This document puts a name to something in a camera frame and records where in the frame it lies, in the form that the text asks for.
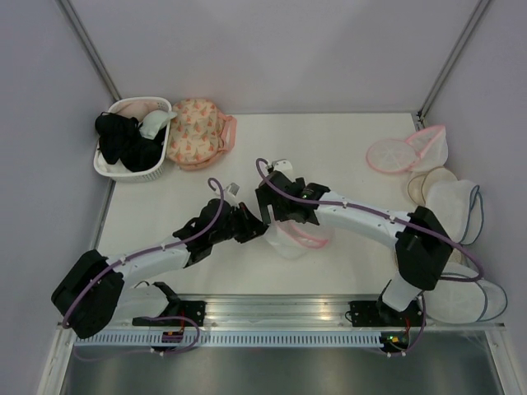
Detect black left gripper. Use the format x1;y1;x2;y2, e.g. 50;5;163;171
211;202;272;244

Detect pink rimmed mesh laundry bag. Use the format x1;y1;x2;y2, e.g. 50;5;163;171
263;221;334;260

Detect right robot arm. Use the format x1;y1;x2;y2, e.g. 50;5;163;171
255;170;453;325

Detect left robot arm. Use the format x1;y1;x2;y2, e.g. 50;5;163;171
51;198;268;339

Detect floral peach bra case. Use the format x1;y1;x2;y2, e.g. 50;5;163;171
166;98;237;171

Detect white plastic laundry basket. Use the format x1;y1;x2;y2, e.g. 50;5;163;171
93;96;173;183

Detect pink mesh laundry bag flat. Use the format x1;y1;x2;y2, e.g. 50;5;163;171
366;139;419;174

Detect beige bra cup upper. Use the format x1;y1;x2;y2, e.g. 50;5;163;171
407;166;458;206

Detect white bra in basket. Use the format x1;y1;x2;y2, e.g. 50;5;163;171
139;110;176;140

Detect pink mesh laundry bag open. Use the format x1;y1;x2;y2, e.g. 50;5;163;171
405;125;448;172

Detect large white blue mesh bag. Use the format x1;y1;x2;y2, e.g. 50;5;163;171
424;279;508;324

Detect black bras in basket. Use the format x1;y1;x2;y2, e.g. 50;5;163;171
95;113;166;173

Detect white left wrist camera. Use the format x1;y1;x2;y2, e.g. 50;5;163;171
223;183;240;207

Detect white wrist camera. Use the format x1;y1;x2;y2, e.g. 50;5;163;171
266;159;294;174
223;183;240;207

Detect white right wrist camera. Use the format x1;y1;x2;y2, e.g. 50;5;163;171
266;159;294;174

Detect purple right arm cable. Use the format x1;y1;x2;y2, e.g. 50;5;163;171
254;157;483;359

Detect aluminium front rail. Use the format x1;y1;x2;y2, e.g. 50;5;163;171
57;292;507;330

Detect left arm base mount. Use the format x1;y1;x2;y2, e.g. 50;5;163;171
132;281;207;328

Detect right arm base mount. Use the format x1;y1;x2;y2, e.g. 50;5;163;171
345;298;423;328

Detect right aluminium corner post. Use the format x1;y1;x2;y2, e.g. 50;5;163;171
412;0;493;131

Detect aluminium corner post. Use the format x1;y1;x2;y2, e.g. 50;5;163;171
55;0;122;101
412;0;493;131

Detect white slotted cable duct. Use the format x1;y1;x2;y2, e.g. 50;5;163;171
76;330;382;348

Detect left aluminium corner post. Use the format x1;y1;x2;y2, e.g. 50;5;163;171
55;0;122;101

